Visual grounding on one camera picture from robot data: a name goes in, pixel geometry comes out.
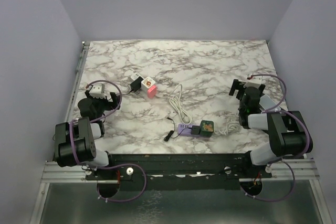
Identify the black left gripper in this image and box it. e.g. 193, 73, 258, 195
86, 90, 120, 120

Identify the dark green charger block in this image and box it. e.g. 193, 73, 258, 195
199, 120, 214, 137

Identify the small black adapter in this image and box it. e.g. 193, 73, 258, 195
191, 125, 201, 135

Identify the white cube socket adapter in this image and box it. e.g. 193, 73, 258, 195
141, 77, 156, 90

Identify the pink plug adapter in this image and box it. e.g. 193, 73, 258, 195
146, 85, 157, 99

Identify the purple power strip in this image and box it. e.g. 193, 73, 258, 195
177, 124, 202, 137

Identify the thin black cable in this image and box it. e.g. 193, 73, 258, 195
164, 116, 192, 142

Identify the black power adapter brick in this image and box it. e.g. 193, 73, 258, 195
130, 77, 143, 92

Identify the white power strip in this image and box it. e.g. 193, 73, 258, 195
130, 72, 142, 81

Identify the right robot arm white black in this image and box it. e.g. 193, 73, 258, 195
229, 77, 313, 177

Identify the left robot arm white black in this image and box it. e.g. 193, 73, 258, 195
54, 91, 120, 179

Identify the grey rectangular box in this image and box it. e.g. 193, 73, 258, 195
259, 94, 281, 111

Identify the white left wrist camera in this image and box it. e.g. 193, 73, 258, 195
89, 83, 106, 99

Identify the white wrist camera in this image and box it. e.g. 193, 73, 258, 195
89, 83, 106, 99
247, 74, 263, 84

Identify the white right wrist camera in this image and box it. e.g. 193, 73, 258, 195
247, 74, 263, 84

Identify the white purple strip cord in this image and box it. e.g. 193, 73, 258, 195
214, 121, 241, 134

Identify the aluminium frame left rail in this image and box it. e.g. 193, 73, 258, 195
60, 41, 90, 124

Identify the white coiled power cord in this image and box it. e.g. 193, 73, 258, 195
169, 84, 192, 124

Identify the black mounting base rail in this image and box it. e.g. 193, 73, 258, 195
86, 153, 271, 195

